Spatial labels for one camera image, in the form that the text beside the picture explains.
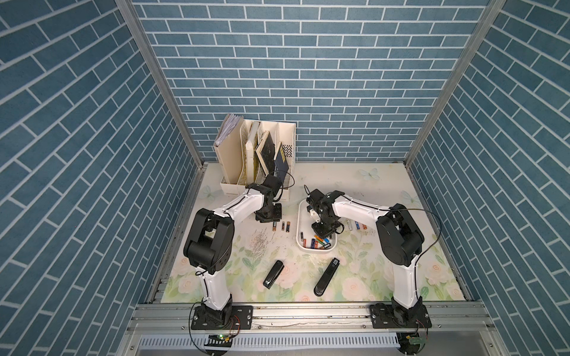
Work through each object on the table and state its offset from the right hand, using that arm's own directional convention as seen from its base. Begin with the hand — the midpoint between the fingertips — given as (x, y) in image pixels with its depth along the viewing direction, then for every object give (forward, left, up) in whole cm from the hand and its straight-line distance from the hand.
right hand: (323, 236), depth 93 cm
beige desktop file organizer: (+25, +34, +24) cm, 49 cm away
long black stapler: (-18, -1, +3) cm, 18 cm away
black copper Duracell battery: (+3, +15, 0) cm, 16 cm away
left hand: (+4, +19, +5) cm, 19 cm away
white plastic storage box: (-3, +7, 0) cm, 7 cm away
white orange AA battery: (+6, -12, 0) cm, 13 cm away
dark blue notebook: (+32, +22, +9) cm, 40 cm away
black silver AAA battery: (+3, +18, 0) cm, 18 cm away
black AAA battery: (+3, +22, 0) cm, 22 cm away
